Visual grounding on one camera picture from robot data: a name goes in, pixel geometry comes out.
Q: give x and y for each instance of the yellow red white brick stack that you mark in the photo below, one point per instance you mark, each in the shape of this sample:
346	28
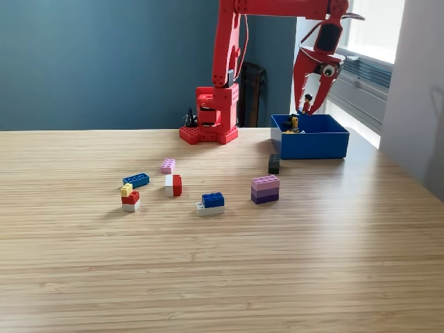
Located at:
130	202

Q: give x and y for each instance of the pink purple brick stack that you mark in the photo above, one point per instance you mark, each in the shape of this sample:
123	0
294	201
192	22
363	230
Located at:
265	190

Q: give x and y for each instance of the dark folded chair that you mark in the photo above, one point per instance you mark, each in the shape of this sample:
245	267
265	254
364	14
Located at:
255	97

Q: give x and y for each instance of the toy figure red shirt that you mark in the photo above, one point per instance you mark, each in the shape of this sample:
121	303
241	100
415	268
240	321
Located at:
307	104

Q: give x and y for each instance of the blue plastic bin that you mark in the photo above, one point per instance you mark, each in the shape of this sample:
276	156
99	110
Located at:
322	144

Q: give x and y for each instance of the white window frame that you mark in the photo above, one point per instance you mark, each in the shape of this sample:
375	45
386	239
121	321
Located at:
374	31

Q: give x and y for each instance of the black metal clamp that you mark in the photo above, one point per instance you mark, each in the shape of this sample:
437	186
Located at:
236	121

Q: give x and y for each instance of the black brick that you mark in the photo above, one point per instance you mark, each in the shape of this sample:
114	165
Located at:
274	164

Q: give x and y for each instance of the blue white brick stack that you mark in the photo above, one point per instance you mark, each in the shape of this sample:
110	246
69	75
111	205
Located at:
212	204

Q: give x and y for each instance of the tall red white brick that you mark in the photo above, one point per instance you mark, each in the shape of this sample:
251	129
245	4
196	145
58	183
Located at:
173	186

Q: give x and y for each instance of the grey vent grille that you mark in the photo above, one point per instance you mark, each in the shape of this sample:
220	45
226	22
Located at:
374	74

